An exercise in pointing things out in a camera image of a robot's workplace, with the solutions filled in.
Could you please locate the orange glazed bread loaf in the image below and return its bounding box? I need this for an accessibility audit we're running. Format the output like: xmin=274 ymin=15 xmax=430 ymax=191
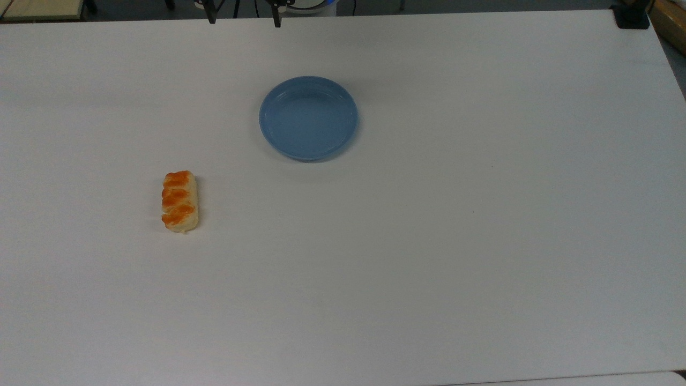
xmin=161 ymin=170 xmax=200 ymax=234

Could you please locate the blue round plate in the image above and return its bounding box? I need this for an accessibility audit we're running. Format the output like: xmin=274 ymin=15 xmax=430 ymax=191
xmin=259 ymin=76 xmax=359 ymax=162

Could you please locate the light wooden table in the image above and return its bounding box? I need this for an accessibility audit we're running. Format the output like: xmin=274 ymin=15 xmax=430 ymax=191
xmin=0 ymin=0 xmax=86 ymax=22

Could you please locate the light wooden board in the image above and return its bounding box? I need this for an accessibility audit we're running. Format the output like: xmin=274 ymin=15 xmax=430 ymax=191
xmin=648 ymin=0 xmax=686 ymax=55

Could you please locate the black camera stand base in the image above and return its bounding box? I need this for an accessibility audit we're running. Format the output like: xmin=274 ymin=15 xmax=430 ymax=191
xmin=613 ymin=0 xmax=651 ymax=29

